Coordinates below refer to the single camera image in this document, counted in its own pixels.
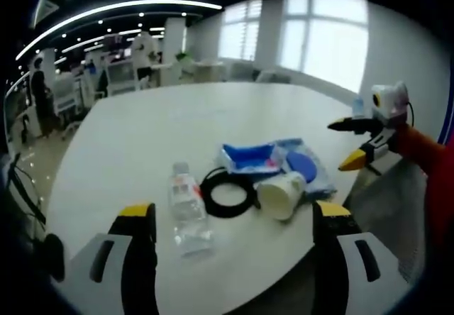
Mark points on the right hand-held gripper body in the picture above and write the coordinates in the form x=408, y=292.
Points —
x=387, y=103

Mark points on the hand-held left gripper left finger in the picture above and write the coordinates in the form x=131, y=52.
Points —
x=117, y=258

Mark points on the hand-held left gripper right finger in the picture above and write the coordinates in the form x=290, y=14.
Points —
x=349, y=258

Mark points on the clear bag with blue disc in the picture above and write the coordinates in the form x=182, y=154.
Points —
x=305, y=166

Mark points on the white paper cup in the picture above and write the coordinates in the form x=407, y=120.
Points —
x=280, y=195

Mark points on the clear plastic water bottle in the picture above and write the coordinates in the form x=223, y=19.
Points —
x=188, y=210

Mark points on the blue tissue packet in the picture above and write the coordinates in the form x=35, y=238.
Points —
x=248, y=157

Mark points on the white table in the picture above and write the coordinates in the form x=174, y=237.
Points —
x=149, y=134

